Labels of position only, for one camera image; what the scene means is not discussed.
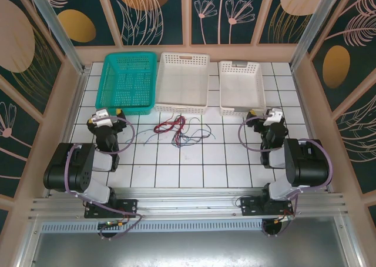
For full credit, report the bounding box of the thin grey cable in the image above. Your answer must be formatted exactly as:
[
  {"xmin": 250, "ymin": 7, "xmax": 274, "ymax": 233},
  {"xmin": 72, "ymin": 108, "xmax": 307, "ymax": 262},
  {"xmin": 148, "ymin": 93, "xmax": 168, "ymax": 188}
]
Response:
[{"xmin": 127, "ymin": 128, "xmax": 161, "ymax": 146}]

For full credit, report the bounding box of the black cable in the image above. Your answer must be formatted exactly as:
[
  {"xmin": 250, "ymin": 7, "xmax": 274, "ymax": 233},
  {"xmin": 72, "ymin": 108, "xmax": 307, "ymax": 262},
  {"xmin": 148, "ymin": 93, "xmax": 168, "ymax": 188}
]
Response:
[{"xmin": 184, "ymin": 117, "xmax": 214, "ymax": 138}]

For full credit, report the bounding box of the blue cable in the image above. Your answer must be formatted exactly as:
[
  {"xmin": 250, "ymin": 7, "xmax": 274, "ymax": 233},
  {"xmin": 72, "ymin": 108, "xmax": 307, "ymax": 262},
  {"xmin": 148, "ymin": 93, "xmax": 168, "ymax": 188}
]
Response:
[
  {"xmin": 176, "ymin": 122, "xmax": 217, "ymax": 148},
  {"xmin": 171, "ymin": 130, "xmax": 192, "ymax": 148}
]

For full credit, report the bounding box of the teal plastic basket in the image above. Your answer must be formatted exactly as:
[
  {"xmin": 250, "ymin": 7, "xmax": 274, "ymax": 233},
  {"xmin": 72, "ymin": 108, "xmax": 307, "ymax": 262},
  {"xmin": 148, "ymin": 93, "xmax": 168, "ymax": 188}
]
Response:
[{"xmin": 95, "ymin": 52, "xmax": 158, "ymax": 117}]

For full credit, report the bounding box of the wide white plastic basket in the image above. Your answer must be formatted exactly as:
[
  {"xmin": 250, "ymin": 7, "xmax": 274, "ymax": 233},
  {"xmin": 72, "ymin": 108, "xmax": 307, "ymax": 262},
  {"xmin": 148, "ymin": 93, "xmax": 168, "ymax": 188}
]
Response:
[{"xmin": 155, "ymin": 51, "xmax": 212, "ymax": 116}]

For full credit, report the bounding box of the small base circuit board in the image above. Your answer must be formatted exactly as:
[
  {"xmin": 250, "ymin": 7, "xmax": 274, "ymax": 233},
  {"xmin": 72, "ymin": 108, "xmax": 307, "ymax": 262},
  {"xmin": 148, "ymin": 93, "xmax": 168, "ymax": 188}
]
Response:
[
  {"xmin": 274, "ymin": 213, "xmax": 295, "ymax": 223},
  {"xmin": 101, "ymin": 219, "xmax": 126, "ymax": 229}
]

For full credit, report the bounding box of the grey metal sheet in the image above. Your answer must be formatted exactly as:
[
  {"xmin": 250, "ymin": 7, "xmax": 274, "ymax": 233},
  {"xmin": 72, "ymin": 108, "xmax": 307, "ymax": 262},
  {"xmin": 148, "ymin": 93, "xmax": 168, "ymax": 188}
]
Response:
[{"xmin": 28, "ymin": 215, "xmax": 364, "ymax": 267}]

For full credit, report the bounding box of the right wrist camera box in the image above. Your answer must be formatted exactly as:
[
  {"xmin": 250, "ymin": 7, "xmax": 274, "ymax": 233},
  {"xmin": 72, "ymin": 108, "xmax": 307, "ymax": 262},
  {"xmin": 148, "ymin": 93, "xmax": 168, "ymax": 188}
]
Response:
[{"xmin": 262, "ymin": 108, "xmax": 283, "ymax": 126}]

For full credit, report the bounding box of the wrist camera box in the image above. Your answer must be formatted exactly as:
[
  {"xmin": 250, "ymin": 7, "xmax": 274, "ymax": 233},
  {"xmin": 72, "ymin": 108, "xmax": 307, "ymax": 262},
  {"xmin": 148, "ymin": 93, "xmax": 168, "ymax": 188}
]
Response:
[
  {"xmin": 262, "ymin": 108, "xmax": 283, "ymax": 126},
  {"xmin": 90, "ymin": 109, "xmax": 115, "ymax": 127}
]

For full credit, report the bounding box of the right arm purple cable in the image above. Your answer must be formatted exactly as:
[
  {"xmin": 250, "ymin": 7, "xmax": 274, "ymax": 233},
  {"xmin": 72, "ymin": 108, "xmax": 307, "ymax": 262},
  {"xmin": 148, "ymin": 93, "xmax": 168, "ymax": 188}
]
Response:
[{"xmin": 239, "ymin": 116, "xmax": 334, "ymax": 238}]

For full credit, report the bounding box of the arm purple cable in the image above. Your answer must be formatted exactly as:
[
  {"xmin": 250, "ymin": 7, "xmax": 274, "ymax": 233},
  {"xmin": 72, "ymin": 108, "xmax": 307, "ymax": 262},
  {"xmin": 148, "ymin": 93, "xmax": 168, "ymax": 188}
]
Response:
[
  {"xmin": 239, "ymin": 116, "xmax": 334, "ymax": 238},
  {"xmin": 65, "ymin": 116, "xmax": 144, "ymax": 241}
]

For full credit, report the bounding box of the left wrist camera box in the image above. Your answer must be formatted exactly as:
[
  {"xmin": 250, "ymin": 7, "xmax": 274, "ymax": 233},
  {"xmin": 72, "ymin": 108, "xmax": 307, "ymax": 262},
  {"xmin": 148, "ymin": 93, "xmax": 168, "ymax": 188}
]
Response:
[{"xmin": 90, "ymin": 109, "xmax": 115, "ymax": 127}]

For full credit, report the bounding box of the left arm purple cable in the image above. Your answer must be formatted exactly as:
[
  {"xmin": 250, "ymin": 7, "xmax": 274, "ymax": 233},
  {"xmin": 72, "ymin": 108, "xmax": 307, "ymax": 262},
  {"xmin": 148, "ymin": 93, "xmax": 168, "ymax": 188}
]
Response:
[{"xmin": 65, "ymin": 116, "xmax": 144, "ymax": 241}]

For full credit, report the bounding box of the white basket with grey handles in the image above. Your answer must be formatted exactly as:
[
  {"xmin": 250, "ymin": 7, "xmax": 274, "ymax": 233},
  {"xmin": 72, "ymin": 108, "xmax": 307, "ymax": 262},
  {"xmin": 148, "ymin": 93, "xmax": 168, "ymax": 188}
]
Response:
[{"xmin": 218, "ymin": 60, "xmax": 267, "ymax": 117}]

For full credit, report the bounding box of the aluminium side rail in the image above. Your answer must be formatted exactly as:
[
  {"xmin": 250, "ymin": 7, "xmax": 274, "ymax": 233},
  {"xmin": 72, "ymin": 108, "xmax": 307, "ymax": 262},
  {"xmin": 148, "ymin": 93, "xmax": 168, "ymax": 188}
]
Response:
[
  {"xmin": 45, "ymin": 66, "xmax": 90, "ymax": 197},
  {"xmin": 290, "ymin": 66, "xmax": 334, "ymax": 193}
]

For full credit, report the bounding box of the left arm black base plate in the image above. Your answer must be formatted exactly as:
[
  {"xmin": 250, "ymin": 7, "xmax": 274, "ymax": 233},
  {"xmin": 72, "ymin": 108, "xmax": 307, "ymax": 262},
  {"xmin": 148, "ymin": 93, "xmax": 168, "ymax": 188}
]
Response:
[{"xmin": 84, "ymin": 199, "xmax": 139, "ymax": 219}]

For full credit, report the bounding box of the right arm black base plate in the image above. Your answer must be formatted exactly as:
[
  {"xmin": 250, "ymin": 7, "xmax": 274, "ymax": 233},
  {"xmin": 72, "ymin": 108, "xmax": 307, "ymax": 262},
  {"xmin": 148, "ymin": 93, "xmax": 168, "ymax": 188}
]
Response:
[{"xmin": 240, "ymin": 196, "xmax": 294, "ymax": 218}]

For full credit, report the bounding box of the aluminium front rail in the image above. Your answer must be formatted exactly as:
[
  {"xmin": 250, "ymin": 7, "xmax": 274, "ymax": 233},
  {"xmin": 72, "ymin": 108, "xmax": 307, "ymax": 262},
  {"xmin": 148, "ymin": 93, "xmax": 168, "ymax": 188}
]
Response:
[{"xmin": 28, "ymin": 187, "xmax": 350, "ymax": 221}]

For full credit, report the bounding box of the aluminium corner post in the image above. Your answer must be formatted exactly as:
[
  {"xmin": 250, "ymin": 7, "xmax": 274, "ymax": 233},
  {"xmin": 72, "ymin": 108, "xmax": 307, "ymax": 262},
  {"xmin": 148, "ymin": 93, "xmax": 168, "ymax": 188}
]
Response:
[
  {"xmin": 290, "ymin": 0, "xmax": 339, "ymax": 71},
  {"xmin": 23, "ymin": 0, "xmax": 89, "ymax": 75}
]

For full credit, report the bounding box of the slotted grey cable duct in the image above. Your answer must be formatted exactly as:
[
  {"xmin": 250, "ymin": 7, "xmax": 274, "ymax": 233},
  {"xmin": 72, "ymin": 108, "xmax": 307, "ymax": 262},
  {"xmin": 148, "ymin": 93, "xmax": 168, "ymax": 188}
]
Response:
[{"xmin": 41, "ymin": 221, "xmax": 267, "ymax": 233}]

